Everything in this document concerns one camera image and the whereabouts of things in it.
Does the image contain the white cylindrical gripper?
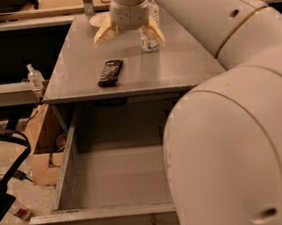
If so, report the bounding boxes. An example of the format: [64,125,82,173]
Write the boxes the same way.
[93,0,166,47]

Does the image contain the open grey top drawer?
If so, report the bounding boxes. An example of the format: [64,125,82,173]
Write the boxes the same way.
[31,126,180,225]

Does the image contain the grey shelf rail left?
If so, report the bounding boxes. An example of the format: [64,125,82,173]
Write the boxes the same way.
[0,82,45,107]

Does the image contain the grey cabinet with top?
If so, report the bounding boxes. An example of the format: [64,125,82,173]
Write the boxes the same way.
[34,0,232,140]

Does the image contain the clear plastic water bottle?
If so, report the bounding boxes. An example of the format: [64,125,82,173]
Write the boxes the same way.
[140,0,160,52]

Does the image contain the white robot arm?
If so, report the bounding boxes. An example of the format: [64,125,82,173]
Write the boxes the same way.
[94,0,282,225]

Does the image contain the white ceramic bowl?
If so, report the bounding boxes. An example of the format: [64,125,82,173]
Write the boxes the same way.
[89,12,110,28]

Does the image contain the dark rxbar chocolate wrapper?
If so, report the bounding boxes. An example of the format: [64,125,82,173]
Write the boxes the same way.
[98,59,124,87]

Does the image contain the black frame at left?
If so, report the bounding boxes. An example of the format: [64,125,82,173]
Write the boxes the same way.
[0,125,40,225]

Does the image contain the clear pump bottle left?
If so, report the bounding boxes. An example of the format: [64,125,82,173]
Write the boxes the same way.
[27,64,44,88]

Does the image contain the cardboard box on floor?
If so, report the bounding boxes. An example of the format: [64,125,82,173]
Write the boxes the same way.
[24,104,64,186]

